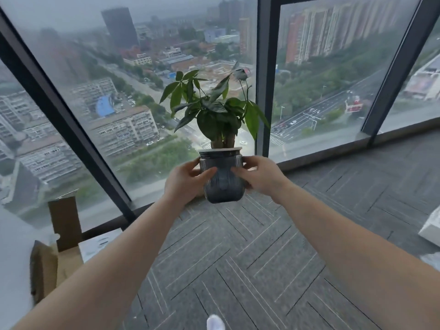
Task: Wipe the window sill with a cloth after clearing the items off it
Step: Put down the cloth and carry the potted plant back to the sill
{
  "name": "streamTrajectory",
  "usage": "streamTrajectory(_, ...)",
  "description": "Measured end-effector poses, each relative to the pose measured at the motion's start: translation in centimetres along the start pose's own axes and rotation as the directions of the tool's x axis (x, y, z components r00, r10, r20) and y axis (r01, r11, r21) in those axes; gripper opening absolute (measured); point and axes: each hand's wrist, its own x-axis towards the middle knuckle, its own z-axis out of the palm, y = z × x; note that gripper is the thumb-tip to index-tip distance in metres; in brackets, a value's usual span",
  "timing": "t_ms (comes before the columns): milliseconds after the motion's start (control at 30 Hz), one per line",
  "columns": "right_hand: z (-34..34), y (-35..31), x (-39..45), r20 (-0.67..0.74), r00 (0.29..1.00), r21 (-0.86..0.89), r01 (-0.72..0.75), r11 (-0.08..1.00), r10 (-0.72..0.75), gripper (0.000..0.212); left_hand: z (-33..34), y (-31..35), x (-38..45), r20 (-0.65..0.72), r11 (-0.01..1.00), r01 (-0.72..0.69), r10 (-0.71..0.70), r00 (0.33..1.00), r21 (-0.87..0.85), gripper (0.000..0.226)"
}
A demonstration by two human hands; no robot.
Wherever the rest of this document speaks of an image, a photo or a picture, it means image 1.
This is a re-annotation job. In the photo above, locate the person's right forearm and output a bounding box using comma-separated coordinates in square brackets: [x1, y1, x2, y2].
[275, 180, 440, 330]

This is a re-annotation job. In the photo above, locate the white flat box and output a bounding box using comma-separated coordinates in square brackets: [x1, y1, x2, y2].
[78, 228, 124, 264]

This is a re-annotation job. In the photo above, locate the dark window mullion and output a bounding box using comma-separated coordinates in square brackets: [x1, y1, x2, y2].
[0, 6, 139, 224]
[255, 0, 283, 158]
[360, 0, 440, 148]

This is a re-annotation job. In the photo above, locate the white shoe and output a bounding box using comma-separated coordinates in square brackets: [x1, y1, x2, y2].
[206, 314, 226, 330]

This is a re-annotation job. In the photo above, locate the person's left forearm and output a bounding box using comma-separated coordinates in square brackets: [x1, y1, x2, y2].
[12, 193, 189, 330]

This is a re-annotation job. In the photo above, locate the brown cardboard box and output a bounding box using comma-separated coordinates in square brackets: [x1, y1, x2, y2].
[29, 196, 85, 306]

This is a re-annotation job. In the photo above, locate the person's right hand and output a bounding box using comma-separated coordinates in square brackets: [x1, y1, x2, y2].
[231, 155, 293, 204]

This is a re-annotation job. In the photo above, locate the green leafy plant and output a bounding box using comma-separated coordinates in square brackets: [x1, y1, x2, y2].
[159, 61, 271, 150]

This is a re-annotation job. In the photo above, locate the dark window sill rail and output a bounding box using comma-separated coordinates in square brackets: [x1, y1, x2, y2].
[81, 194, 207, 242]
[272, 117, 440, 173]

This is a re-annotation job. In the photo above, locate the person's left hand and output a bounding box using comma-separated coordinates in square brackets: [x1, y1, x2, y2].
[164, 157, 218, 207]

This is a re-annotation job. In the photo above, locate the grey ribbed plant pot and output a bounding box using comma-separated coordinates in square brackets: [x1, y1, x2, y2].
[198, 147, 247, 204]

